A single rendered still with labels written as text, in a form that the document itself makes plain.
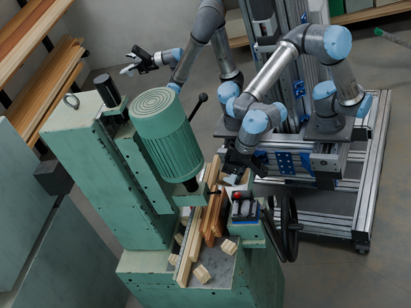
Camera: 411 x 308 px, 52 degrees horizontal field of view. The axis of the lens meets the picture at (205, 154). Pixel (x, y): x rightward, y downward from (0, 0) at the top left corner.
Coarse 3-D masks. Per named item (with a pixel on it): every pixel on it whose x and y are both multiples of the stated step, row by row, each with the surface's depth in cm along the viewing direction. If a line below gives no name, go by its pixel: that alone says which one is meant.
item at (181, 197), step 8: (176, 184) 171; (200, 184) 166; (176, 192) 167; (184, 192) 166; (192, 192) 164; (200, 192) 163; (176, 200) 168; (184, 200) 167; (192, 200) 166; (200, 200) 165; (208, 200) 167
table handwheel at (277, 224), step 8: (288, 192) 168; (288, 200) 163; (288, 208) 167; (296, 208) 181; (288, 216) 168; (296, 216) 182; (280, 224) 171; (288, 224) 168; (288, 232) 158; (296, 232) 181; (288, 240) 158; (296, 240) 179; (288, 248) 158; (296, 248) 176; (288, 256) 161; (296, 256) 171
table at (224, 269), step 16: (224, 224) 170; (224, 240) 164; (240, 240) 164; (256, 240) 163; (208, 256) 161; (224, 256) 159; (240, 256) 162; (192, 272) 158; (224, 272) 154; (192, 288) 153; (208, 288) 151; (224, 288) 149
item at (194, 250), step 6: (216, 156) 195; (216, 162) 193; (216, 168) 191; (210, 174) 188; (216, 174) 191; (210, 180) 185; (210, 186) 182; (198, 228) 167; (198, 234) 165; (198, 240) 164; (192, 246) 162; (198, 246) 164; (192, 252) 159; (198, 252) 163; (192, 258) 159
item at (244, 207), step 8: (232, 192) 166; (240, 192) 165; (248, 192) 164; (232, 200) 165; (240, 200) 163; (248, 200) 162; (256, 200) 161; (232, 208) 161; (240, 208) 160; (248, 208) 159; (256, 208) 158; (232, 216) 158; (240, 216) 157; (248, 216) 156; (256, 216) 157
